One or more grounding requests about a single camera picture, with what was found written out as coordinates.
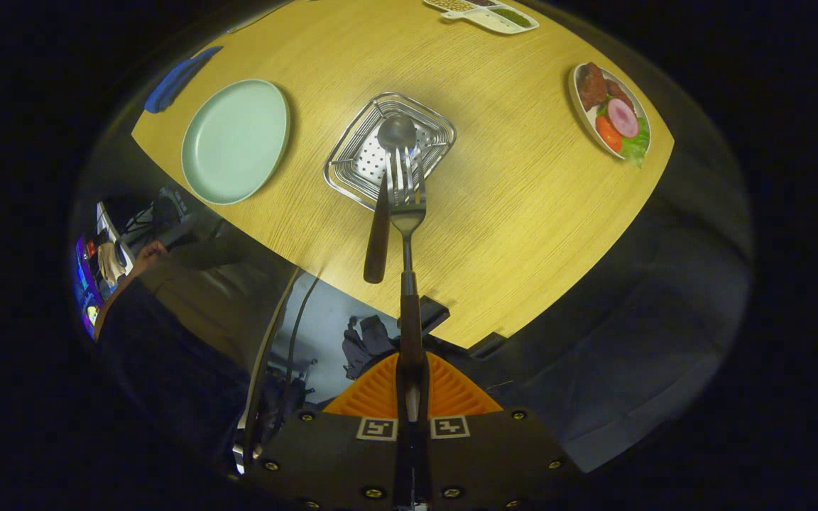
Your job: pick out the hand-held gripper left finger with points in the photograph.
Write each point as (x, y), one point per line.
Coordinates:
(338, 461)

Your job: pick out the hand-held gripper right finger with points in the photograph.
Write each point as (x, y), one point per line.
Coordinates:
(487, 461)

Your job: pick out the black table clamp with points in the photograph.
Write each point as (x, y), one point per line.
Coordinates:
(434, 316)

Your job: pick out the laptop with lit screen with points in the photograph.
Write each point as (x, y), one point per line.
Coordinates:
(86, 291)

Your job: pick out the green round plate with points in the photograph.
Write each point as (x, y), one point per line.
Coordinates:
(235, 142)

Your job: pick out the plate of meat and vegetables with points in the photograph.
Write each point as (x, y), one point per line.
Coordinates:
(611, 113)

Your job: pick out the blue folded cloth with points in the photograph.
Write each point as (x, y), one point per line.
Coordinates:
(175, 81)

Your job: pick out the white divided bean dish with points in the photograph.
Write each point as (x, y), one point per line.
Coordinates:
(491, 14)

